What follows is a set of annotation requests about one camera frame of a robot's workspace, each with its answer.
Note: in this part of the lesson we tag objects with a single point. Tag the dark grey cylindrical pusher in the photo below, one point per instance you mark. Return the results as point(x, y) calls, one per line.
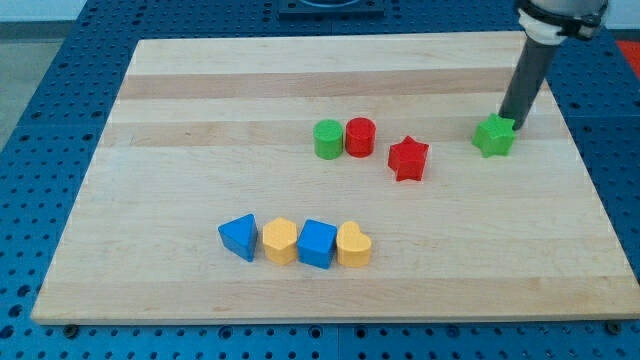
point(532, 67)

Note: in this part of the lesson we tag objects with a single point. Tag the green star block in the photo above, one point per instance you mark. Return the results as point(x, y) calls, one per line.
point(494, 136)

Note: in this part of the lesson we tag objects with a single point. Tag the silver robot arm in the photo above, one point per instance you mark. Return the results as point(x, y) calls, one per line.
point(546, 23)

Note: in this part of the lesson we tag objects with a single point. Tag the red star block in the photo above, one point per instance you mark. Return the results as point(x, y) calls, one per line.
point(407, 159)

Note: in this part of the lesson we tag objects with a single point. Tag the red cylinder block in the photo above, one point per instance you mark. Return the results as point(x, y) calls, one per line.
point(360, 137)

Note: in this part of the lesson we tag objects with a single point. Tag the green cylinder block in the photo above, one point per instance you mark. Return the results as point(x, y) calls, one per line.
point(328, 139)

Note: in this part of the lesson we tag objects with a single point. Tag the light wooden board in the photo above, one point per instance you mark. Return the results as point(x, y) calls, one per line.
point(204, 131)

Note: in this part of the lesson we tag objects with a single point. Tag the yellow heart block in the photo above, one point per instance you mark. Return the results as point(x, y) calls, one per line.
point(354, 247)

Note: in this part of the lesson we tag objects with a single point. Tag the blue cube block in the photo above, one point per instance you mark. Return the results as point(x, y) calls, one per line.
point(316, 243)

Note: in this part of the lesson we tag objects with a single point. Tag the yellow hexagon block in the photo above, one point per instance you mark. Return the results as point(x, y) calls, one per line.
point(280, 241)

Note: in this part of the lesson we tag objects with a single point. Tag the blue triangle block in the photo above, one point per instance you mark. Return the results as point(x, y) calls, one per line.
point(240, 236)

